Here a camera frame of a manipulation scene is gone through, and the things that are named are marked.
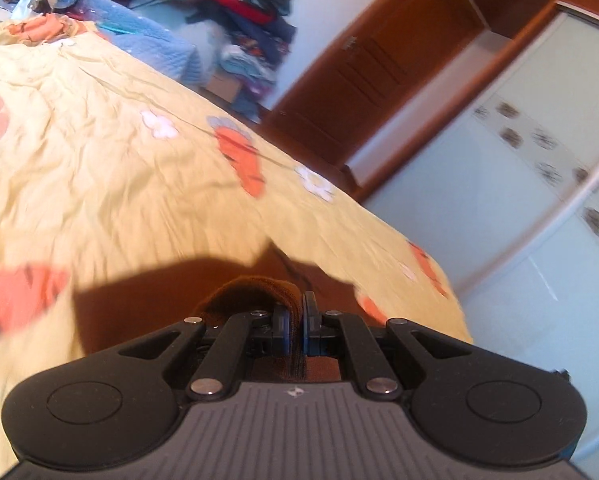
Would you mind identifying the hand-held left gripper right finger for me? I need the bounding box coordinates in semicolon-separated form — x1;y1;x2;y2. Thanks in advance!
302;291;477;402

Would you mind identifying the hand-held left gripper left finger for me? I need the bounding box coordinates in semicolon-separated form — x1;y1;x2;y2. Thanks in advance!
120;304;293;402

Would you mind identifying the brown knit sweater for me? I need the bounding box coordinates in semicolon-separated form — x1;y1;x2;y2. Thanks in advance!
72;241;390;382

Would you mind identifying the pile of mixed clothes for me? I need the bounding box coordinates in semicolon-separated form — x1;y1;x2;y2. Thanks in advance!
82;0;300;123

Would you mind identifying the yellow floral bed blanket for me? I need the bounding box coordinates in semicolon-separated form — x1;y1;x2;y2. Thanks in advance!
0;14;476;467

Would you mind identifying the white floral sliding wardrobe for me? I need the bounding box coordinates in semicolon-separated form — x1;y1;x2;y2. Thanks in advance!
342;0;599;480

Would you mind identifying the brown wooden door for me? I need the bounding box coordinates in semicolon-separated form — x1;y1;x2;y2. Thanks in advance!
262;0;491;167

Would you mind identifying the blue quilted blanket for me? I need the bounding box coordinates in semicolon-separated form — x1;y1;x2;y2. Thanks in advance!
0;0;204;87

